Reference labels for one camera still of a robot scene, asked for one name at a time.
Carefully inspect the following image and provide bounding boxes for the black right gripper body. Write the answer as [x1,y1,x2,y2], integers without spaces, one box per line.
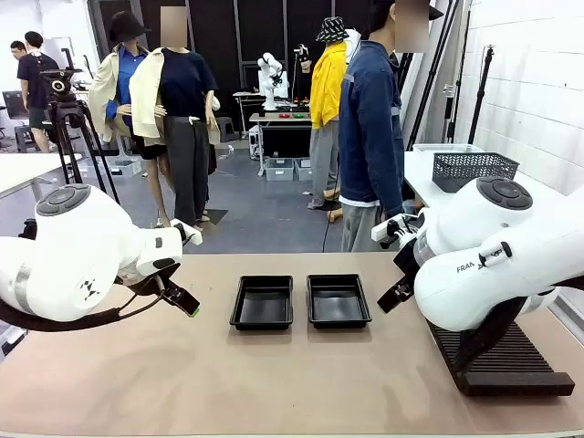
[392,244,423,280]

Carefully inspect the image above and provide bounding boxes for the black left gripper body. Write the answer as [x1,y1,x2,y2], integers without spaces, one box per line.
[156,264,185,293]

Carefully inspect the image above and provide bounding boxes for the black ESD tray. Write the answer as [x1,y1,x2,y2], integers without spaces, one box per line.
[306,273,373,330]
[228,275,294,331]

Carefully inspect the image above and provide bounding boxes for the dark floor mat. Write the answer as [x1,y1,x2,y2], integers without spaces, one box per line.
[150,208,229,236]

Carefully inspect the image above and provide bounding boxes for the white side table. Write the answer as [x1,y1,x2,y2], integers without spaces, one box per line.
[403,150,584,215]

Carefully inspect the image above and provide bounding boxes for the grey plastic basket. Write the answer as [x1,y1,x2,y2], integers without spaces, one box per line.
[432,151,520,193]

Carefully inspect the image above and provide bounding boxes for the person in denim jacket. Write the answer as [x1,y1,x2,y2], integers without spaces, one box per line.
[338,0,444,254]

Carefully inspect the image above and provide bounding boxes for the black slotted board rack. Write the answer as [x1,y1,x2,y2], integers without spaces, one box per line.
[426,318,576,397]

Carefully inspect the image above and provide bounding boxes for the grey storage bin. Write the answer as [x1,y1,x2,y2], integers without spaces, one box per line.
[264,157,296,183]
[294,157,314,183]

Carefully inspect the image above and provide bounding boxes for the white computer case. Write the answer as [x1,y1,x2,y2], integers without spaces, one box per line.
[248,125,264,161]

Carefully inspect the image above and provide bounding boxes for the grey step stool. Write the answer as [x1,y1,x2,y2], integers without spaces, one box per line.
[214,116,238,142]

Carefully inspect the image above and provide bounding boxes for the white table with leg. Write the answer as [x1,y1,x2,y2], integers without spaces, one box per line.
[0,152,84,201]

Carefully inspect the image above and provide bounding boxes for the black leaning poles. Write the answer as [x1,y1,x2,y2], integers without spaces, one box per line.
[405,0,471,151]

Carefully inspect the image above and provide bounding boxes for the black light stand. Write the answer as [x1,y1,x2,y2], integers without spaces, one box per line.
[467,44,497,145]

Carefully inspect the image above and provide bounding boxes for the background work table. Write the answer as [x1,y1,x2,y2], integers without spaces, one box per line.
[248,111,314,178]

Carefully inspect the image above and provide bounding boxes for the mannequin with yellow hoodie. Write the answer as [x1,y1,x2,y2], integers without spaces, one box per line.
[308,16,350,211]

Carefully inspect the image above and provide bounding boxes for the mannequin with navy shirt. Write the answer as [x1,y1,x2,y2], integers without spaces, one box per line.
[129,6,222,233]

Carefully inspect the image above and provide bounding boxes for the black stool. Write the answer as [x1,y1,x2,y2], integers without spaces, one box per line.
[13,123,46,154]

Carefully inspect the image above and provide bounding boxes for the mannequin with beige jacket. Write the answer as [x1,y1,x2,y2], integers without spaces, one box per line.
[88,11,177,230]

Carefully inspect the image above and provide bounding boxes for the black-clad figure with headset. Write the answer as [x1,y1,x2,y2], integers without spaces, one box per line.
[294,44,314,99]

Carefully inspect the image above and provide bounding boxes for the white hoodie mannequin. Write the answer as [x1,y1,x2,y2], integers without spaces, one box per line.
[342,27,364,69]

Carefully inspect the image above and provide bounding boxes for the person in black t-shirt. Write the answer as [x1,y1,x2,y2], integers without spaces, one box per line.
[16,30,60,154]

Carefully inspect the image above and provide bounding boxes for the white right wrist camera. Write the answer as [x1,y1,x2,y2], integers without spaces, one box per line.
[370,213,426,250]

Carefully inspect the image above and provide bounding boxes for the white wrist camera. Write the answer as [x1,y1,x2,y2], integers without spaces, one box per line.
[170,218,203,247]
[370,213,426,250]

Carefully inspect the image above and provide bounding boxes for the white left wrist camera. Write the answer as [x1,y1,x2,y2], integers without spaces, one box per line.
[170,218,203,247]

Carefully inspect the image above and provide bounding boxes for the black floor cable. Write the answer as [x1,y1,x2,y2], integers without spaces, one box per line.
[321,207,341,254]

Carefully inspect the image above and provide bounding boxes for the black left arm cable sleeve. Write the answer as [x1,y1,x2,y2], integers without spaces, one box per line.
[0,271,171,333]

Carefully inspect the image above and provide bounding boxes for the black camera tripod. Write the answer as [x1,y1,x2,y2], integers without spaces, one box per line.
[38,47,121,205]

